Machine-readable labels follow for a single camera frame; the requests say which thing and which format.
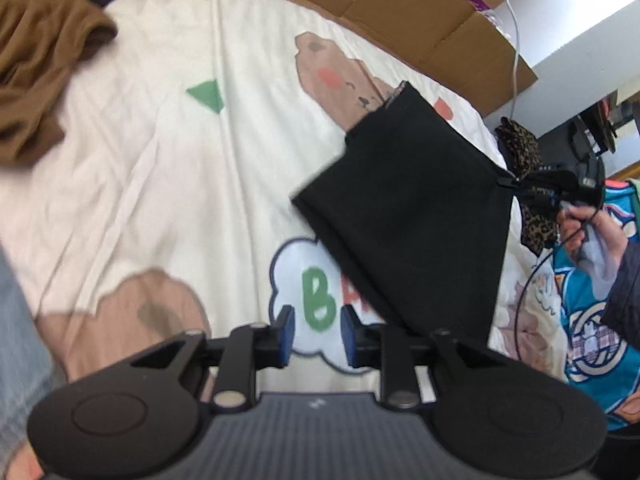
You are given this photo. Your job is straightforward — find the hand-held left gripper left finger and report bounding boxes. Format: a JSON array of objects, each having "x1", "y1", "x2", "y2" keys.
[{"x1": 125, "y1": 305, "x2": 296, "y2": 408}]

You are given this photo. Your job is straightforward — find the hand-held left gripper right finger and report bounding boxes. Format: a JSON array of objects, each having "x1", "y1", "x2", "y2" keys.
[{"x1": 340, "y1": 305, "x2": 506, "y2": 409}]

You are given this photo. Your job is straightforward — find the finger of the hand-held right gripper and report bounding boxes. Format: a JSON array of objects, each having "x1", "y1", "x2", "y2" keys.
[{"x1": 497, "y1": 171, "x2": 538, "y2": 199}]

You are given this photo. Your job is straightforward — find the black shorts with patterned trim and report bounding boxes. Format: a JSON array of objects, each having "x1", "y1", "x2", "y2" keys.
[{"x1": 291, "y1": 81, "x2": 516, "y2": 343}]

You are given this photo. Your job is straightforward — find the person's right forearm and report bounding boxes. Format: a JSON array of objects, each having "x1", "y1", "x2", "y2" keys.
[{"x1": 600, "y1": 245, "x2": 640, "y2": 346}]

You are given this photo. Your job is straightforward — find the person's right hand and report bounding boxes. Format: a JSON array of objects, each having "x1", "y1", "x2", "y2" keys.
[{"x1": 557, "y1": 202, "x2": 628, "y2": 281}]

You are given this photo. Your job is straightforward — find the leopard print cloth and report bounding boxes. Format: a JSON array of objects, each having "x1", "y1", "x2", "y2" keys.
[{"x1": 495, "y1": 116, "x2": 561, "y2": 256}]

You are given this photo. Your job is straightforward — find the dark furniture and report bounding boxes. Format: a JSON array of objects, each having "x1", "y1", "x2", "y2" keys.
[{"x1": 567, "y1": 90, "x2": 626, "y2": 171}]

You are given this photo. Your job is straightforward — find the pale lavender cloth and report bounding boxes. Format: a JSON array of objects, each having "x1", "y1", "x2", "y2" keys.
[{"x1": 575, "y1": 200, "x2": 618, "y2": 282}]

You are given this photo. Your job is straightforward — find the teal printed blanket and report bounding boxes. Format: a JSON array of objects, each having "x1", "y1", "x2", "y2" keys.
[{"x1": 550, "y1": 180, "x2": 640, "y2": 431}]

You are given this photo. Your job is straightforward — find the purple and white refill pouch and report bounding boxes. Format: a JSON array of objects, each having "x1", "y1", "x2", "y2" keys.
[{"x1": 462, "y1": 0, "x2": 513, "y2": 36}]

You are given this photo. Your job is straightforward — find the flattened cardboard box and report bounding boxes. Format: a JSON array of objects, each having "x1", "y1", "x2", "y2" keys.
[{"x1": 220, "y1": 0, "x2": 538, "y2": 118}]

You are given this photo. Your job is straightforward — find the cream bear print bed sheet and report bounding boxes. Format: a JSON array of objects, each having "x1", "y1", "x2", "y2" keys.
[{"x1": 0, "y1": 0, "x2": 568, "y2": 480}]

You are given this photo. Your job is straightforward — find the grey-blue denim garment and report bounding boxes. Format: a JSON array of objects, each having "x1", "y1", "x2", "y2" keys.
[{"x1": 0, "y1": 245, "x2": 66, "y2": 461}]

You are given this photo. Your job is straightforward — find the brown garment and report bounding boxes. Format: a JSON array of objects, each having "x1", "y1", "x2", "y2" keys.
[{"x1": 0, "y1": 0, "x2": 118, "y2": 166}]

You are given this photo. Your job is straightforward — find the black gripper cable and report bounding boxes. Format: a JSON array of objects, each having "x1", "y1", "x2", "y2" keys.
[{"x1": 517, "y1": 210, "x2": 601, "y2": 361}]

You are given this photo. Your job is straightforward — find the white cable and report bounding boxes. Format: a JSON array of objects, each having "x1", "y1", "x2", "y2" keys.
[{"x1": 500, "y1": 0, "x2": 521, "y2": 121}]

